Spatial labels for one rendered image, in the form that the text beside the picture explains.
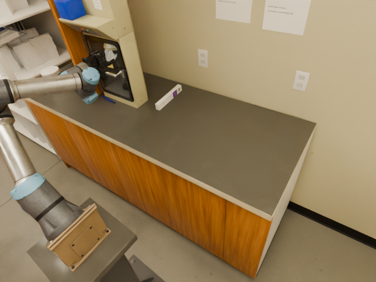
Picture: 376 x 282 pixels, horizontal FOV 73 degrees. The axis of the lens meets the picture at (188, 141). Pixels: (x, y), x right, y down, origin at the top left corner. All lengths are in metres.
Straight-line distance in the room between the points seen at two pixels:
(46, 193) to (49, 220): 0.09
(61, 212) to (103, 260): 0.26
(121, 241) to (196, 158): 0.54
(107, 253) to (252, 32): 1.29
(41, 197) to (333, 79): 1.42
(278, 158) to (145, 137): 0.74
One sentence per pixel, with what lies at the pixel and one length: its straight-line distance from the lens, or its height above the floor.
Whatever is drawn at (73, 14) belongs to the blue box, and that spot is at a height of 1.54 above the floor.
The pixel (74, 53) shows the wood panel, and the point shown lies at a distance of 1.83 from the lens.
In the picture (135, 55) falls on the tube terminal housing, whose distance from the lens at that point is 1.64.
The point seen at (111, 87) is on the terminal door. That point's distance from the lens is 1.83.
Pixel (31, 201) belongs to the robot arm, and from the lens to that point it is 1.06.
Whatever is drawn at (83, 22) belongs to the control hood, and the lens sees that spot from 1.56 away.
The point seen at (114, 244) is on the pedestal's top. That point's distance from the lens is 1.16.
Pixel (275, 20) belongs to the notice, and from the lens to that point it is 1.49.
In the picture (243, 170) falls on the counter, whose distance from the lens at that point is 1.31.
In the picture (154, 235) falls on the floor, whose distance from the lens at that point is 2.20.
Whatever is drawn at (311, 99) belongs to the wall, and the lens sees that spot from 1.62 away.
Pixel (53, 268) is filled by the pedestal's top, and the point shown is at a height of 0.94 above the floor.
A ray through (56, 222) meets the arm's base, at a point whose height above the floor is 1.16.
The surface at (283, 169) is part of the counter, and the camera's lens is 1.34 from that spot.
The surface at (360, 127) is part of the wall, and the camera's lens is 1.67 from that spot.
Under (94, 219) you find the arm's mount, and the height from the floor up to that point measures 1.08.
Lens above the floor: 1.94
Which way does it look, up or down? 44 degrees down
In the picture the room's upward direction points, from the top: 6 degrees counter-clockwise
